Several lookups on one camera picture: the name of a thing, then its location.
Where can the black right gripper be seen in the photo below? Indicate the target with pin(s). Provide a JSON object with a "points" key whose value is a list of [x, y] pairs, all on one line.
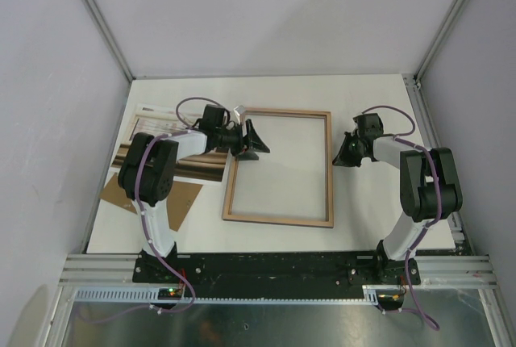
{"points": [[343, 158]]}

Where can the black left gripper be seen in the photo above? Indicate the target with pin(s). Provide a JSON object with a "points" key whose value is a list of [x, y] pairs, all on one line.
{"points": [[251, 140]]}

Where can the wooden picture frame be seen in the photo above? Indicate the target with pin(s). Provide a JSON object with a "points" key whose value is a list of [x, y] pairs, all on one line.
{"points": [[293, 184]]}

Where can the printed photo paper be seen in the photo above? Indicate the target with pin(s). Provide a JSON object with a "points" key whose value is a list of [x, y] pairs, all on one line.
{"points": [[154, 120]]}

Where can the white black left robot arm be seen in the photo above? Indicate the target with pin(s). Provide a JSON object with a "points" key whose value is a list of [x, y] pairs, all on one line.
{"points": [[147, 172]]}

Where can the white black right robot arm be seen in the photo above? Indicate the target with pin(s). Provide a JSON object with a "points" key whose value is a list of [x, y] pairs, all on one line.
{"points": [[429, 187]]}

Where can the brown cardboard backing board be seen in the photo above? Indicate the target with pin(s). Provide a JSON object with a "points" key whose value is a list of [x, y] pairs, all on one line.
{"points": [[181, 198]]}

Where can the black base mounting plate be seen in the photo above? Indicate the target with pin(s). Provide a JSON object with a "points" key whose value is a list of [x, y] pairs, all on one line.
{"points": [[302, 276]]}

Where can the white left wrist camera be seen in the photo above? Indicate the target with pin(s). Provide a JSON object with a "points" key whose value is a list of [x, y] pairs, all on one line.
{"points": [[239, 113]]}

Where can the right side aluminium rail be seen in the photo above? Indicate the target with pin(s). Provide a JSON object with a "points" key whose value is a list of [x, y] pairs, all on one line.
{"points": [[445, 162]]}

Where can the aluminium rail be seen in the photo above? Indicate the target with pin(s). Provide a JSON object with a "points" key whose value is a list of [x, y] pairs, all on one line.
{"points": [[437, 272], [445, 162]]}

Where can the grey slotted cable duct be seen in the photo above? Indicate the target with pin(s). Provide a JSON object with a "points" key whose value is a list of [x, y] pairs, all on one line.
{"points": [[97, 294]]}

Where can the aluminium front rail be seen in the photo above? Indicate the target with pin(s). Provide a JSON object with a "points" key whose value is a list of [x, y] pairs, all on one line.
{"points": [[437, 272]]}

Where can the right aluminium corner post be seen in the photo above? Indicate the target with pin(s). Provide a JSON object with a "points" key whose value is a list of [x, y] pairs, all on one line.
{"points": [[450, 19]]}

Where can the aluminium corner post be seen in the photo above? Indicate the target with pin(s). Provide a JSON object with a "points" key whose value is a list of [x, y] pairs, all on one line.
{"points": [[450, 19], [99, 20]]}

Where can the left aluminium corner post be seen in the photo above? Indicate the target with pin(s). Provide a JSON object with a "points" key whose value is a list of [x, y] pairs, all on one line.
{"points": [[99, 20]]}

